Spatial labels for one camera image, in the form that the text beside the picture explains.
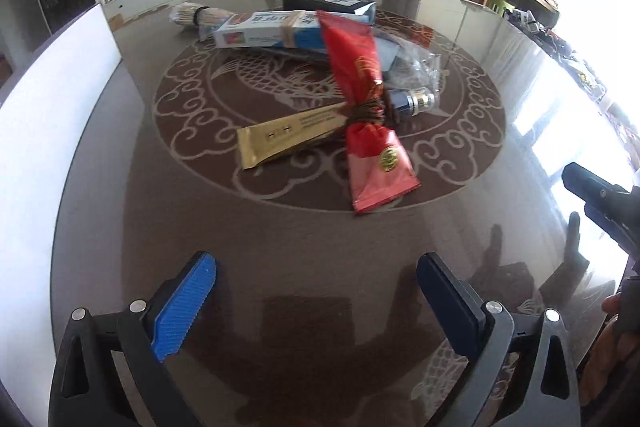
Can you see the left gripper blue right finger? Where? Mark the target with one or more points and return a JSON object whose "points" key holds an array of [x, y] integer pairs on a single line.
{"points": [[457, 307]]}

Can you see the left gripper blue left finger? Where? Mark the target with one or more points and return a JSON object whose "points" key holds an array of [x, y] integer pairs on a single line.
{"points": [[176, 304]]}

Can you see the red foil packet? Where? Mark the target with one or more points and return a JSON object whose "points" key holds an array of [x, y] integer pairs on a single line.
{"points": [[379, 167]]}

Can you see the gold cosmetic tube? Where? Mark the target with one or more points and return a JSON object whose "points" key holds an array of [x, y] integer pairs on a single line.
{"points": [[277, 137]]}

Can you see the phone case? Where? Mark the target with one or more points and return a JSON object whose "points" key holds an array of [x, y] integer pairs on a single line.
{"points": [[406, 65]]}

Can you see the cotton swab bundle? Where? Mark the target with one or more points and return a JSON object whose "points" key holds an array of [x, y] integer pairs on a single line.
{"points": [[190, 14]]}

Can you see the blue white ointment box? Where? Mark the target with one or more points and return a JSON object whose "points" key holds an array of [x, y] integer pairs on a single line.
{"points": [[274, 29]]}

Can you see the person right hand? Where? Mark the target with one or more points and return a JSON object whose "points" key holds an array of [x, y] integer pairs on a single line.
{"points": [[603, 356]]}

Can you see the white storage box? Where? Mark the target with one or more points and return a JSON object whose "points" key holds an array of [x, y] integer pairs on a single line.
{"points": [[43, 115]]}

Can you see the black rectangular box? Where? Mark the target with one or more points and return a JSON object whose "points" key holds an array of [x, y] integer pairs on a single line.
{"points": [[363, 9]]}

